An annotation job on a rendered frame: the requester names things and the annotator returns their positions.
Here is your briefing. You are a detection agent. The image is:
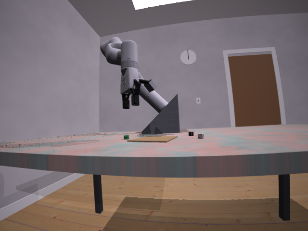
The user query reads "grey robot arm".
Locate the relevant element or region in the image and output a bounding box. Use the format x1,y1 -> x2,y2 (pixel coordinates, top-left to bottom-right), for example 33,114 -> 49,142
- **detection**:
100,37 -> 168,113

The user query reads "tan mat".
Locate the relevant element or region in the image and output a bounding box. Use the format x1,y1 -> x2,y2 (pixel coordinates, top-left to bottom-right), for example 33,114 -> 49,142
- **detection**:
128,136 -> 177,142

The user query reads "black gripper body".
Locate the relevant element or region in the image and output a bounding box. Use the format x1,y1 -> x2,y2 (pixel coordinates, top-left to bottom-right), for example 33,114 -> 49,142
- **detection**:
120,67 -> 139,95

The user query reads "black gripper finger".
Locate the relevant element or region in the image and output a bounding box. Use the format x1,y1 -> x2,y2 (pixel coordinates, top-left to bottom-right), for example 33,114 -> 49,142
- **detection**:
122,93 -> 130,109
130,80 -> 141,106

